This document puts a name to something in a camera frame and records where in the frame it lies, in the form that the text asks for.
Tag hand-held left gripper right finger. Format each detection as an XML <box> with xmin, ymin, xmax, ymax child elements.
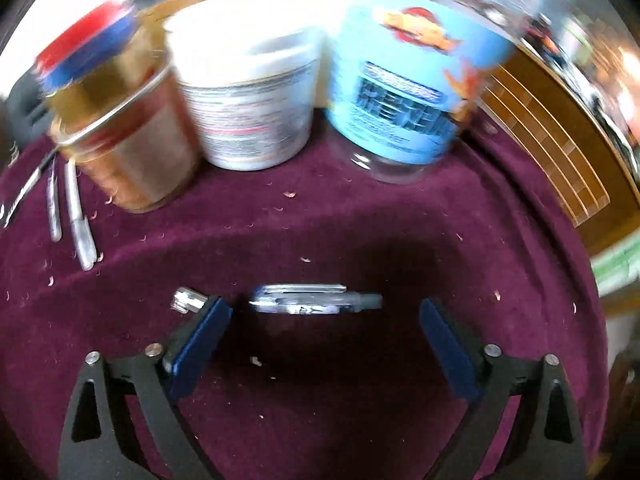
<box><xmin>419</xmin><ymin>297</ymin><xmax>588</xmax><ymax>480</ymax></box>

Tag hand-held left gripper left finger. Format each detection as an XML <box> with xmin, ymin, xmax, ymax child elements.
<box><xmin>57</xmin><ymin>295</ymin><xmax>234</xmax><ymax>480</ymax></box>

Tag clear blue pen with clip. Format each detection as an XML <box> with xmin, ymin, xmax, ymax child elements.
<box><xmin>248</xmin><ymin>282</ymin><xmax>385</xmax><ymax>317</ymax></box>

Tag short clear pen piece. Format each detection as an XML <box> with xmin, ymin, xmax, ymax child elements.
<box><xmin>171</xmin><ymin>286</ymin><xmax>208</xmax><ymax>315</ymax></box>

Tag silver pens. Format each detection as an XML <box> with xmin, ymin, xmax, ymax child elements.
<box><xmin>64</xmin><ymin>160</ymin><xmax>97</xmax><ymax>272</ymax></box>

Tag maroon velvet tablecloth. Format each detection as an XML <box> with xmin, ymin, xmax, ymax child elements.
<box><xmin>0</xmin><ymin>125</ymin><xmax>608</xmax><ymax>480</ymax></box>

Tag brown jar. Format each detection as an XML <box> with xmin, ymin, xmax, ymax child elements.
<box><xmin>50</xmin><ymin>67</ymin><xmax>203</xmax><ymax>213</ymax></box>

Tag silver pen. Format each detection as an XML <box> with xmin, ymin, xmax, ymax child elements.
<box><xmin>46</xmin><ymin>160</ymin><xmax>63</xmax><ymax>242</ymax></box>

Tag wooden cabinet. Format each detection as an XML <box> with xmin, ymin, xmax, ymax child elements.
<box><xmin>470</xmin><ymin>45</ymin><xmax>640</xmax><ymax>256</ymax></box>

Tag black pen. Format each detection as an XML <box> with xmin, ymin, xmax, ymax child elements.
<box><xmin>2</xmin><ymin>147</ymin><xmax>58</xmax><ymax>228</ymax></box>

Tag white plastic tub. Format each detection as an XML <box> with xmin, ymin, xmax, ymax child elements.
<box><xmin>165</xmin><ymin>0</ymin><xmax>326</xmax><ymax>171</ymax></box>

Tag clear jar with blue label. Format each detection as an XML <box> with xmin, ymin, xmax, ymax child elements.
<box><xmin>322</xmin><ymin>0</ymin><xmax>541</xmax><ymax>186</ymax></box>

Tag black leather sofa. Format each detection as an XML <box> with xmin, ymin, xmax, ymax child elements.
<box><xmin>5</xmin><ymin>77</ymin><xmax>56</xmax><ymax>141</ymax></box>

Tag blue tape roll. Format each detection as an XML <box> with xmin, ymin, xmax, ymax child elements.
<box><xmin>40</xmin><ymin>20</ymin><xmax>138</xmax><ymax>93</ymax></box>

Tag red tape roll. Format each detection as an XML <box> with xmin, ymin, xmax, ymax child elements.
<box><xmin>34</xmin><ymin>2</ymin><xmax>137</xmax><ymax>73</ymax></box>

